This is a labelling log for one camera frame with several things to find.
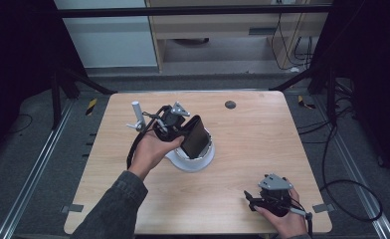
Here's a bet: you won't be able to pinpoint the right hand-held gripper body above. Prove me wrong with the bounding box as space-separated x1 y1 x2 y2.
249 172 295 218

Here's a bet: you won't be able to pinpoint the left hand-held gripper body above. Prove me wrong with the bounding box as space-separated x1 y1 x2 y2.
152 102 191 143

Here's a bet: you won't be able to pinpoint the black leather case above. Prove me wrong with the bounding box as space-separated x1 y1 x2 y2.
178 115 213 160

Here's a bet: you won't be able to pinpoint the white round container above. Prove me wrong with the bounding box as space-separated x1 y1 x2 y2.
165 127 216 173

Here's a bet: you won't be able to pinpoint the person's right hand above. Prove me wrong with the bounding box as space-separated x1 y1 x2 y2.
253 186 309 239

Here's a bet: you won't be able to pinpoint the person's left hand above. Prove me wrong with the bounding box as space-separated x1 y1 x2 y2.
127 130 186 182

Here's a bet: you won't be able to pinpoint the grey tape piece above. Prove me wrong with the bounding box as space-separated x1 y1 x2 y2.
61 203 85 214
311 203 336 214

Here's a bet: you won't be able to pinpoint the yellow black striped tape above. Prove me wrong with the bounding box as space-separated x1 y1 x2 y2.
296 95 316 111
85 97 98 117

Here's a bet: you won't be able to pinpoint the light wooden desk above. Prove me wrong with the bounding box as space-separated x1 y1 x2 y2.
144 0 334 75

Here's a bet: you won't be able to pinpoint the white cabinet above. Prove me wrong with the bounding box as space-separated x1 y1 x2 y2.
53 0 159 70

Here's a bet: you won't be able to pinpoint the black metal stand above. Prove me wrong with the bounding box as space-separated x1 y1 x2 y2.
268 64 338 127
49 64 118 131

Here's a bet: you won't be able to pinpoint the black horizontal bar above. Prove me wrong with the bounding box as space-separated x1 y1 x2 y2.
56 3 334 19

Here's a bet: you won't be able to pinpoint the dark curtain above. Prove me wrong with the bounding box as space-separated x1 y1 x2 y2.
310 0 390 187
0 0 88 167

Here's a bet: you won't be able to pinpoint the grey cylindrical cable plug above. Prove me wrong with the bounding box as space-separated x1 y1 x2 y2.
289 206 308 218

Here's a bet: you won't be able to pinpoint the white cylindrical cable plug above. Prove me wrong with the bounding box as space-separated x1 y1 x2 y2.
125 101 147 132

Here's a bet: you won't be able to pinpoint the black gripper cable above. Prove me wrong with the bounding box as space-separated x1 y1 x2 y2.
125 105 171 170
304 212 314 238

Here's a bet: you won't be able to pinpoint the metal floor rail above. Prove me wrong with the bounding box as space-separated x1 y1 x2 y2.
313 96 390 239
0 99 76 239

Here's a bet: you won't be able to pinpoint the black floor cable loop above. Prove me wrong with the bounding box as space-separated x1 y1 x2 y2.
296 96 384 223

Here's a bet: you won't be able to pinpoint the black hanging cables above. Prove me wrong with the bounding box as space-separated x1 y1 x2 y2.
270 12 314 73

